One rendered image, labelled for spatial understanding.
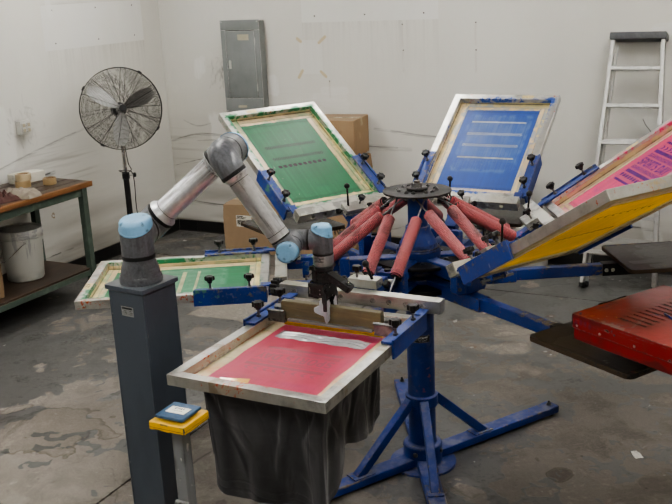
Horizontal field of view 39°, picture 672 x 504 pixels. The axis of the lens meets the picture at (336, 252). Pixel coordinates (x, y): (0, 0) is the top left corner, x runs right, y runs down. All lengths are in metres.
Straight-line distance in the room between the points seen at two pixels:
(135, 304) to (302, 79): 4.91
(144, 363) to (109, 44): 5.12
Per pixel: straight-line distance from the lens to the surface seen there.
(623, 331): 3.05
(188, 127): 8.72
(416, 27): 7.53
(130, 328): 3.39
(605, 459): 4.63
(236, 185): 3.18
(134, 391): 3.49
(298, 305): 3.46
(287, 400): 2.88
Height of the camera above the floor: 2.18
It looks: 16 degrees down
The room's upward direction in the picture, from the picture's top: 3 degrees counter-clockwise
